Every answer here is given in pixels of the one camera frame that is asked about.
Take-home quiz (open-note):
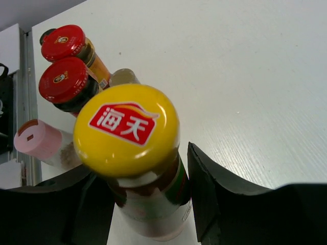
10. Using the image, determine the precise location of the aluminium table front rail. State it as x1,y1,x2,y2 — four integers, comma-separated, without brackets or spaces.
19,29,42,186

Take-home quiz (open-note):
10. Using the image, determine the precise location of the small yellow label bottle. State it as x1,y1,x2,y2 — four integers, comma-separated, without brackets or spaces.
109,68,140,87

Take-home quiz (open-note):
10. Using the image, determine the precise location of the red lid jar front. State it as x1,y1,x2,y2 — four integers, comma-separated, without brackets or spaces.
38,57,103,117

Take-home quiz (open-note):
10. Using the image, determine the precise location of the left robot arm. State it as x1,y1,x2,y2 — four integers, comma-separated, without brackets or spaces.
0,63,14,154

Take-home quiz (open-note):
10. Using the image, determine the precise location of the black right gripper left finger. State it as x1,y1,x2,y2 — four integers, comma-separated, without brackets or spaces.
1,165,114,244

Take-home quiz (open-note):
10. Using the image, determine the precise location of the red lid jar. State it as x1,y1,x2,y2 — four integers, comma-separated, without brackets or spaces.
38,57,103,117
41,24,111,89

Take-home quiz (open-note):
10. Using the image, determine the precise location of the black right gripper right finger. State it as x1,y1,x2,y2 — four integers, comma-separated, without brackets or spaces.
188,143,326,244

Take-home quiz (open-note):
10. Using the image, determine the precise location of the pink cap spice shaker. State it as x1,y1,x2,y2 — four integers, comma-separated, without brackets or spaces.
13,119,82,170

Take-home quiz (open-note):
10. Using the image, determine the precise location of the red lid jar rear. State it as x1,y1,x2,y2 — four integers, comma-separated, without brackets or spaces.
41,24,111,89

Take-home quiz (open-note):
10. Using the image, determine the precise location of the yellow cap sauce bottle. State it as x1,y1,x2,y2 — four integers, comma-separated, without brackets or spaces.
73,84,192,241

